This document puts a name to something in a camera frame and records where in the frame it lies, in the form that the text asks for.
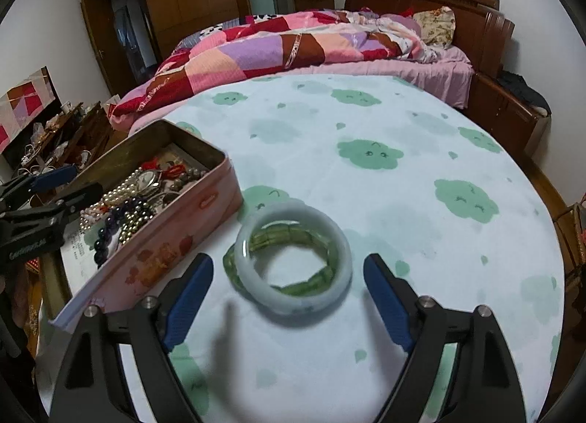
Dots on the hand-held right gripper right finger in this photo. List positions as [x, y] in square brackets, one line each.
[387, 308]

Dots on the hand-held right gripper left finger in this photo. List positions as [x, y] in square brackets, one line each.
[187, 304]

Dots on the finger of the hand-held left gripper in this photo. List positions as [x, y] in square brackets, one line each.
[57, 178]
[84, 196]

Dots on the silver wristwatch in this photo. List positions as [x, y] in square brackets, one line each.
[149, 179]

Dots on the pale jade bangle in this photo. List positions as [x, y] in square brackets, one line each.
[256, 285]

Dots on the pink metal tin box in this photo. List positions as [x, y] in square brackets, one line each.
[192, 226]

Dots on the small red charm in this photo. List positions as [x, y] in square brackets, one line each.
[174, 171]

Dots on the cluttered wooden desk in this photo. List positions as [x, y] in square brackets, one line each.
[78, 134]

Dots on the white booklet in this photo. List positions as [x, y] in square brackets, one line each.
[75, 285]

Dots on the red knot charm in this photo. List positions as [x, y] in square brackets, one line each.
[152, 165]

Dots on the wooden chair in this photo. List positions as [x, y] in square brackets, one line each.
[574, 239]

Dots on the wooden nightstand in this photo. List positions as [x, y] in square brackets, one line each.
[503, 116]

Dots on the wooden wardrobe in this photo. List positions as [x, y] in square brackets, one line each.
[206, 1]

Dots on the patchwork quilt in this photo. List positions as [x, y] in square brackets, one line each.
[274, 47]

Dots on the pink bedsheet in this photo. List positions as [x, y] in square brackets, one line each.
[439, 68]

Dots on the dark clothes pile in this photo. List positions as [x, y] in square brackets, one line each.
[526, 91]

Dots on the floral pillow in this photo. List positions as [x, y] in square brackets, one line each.
[435, 24]

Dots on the wooden headboard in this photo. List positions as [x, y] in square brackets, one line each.
[476, 10]

